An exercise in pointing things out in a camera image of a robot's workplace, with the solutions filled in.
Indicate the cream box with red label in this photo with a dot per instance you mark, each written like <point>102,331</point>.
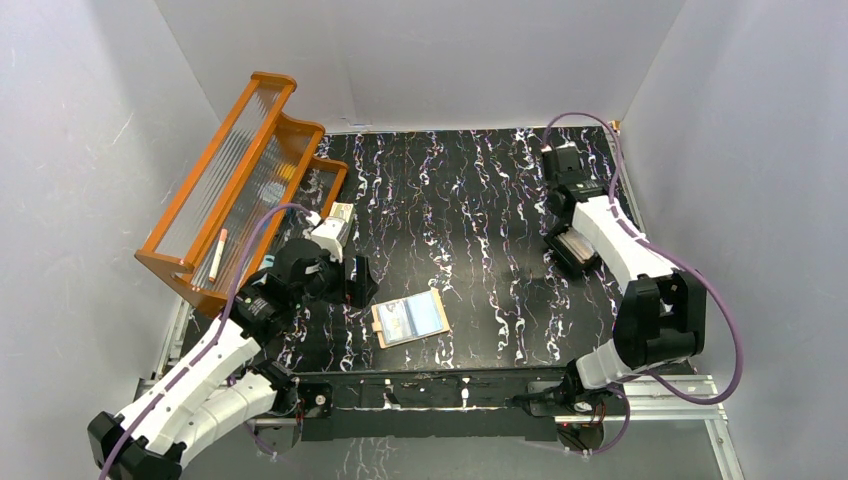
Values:
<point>343,211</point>

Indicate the white marker pen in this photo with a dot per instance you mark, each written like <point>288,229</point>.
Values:
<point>217,256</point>

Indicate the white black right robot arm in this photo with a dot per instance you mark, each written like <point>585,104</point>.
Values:
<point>661,317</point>

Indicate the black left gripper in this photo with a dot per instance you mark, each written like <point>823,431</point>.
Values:
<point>357,285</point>

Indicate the beige leather card holder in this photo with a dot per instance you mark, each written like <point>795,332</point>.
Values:
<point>427,315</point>

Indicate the black card storage box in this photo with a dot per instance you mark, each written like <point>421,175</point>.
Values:
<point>571,251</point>

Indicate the printed grey credit card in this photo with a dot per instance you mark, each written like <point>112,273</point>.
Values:
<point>395,321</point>

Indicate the orange wooden shelf rack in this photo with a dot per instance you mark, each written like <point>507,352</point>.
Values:
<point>233,185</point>

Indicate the yellow item on shelf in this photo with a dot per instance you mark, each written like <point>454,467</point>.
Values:
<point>286,171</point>

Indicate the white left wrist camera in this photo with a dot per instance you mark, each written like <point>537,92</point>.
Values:
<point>332,235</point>

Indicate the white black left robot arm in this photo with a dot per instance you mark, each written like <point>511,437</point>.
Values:
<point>216,387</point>

